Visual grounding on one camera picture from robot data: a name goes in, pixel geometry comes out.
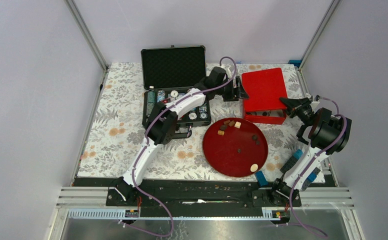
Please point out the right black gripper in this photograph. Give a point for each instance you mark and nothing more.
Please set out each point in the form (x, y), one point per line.
(294, 105)

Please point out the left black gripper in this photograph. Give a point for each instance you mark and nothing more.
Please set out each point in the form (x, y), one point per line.
(234, 93)

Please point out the red chocolate box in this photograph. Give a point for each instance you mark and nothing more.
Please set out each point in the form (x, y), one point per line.
(272, 117)

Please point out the red square box lid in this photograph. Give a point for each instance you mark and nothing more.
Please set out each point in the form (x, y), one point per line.
(264, 88)

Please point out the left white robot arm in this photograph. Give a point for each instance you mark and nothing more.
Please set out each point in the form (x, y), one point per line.
(162, 123)

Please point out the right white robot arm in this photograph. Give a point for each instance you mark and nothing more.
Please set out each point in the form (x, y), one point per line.
(323, 133)

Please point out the white oval chocolate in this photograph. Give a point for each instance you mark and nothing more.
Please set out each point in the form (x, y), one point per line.
(254, 168)

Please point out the round red tray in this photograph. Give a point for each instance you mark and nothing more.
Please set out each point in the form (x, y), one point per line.
(231, 145)

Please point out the black poker chip case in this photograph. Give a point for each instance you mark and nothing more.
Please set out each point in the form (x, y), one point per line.
(168, 74)

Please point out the grey lego baseplate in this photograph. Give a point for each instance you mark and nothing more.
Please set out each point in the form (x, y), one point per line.
(302, 168)

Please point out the blue lego brick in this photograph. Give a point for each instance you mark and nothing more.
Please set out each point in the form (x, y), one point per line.
(261, 179)

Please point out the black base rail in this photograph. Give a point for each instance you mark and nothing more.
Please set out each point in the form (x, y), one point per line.
(198, 198)

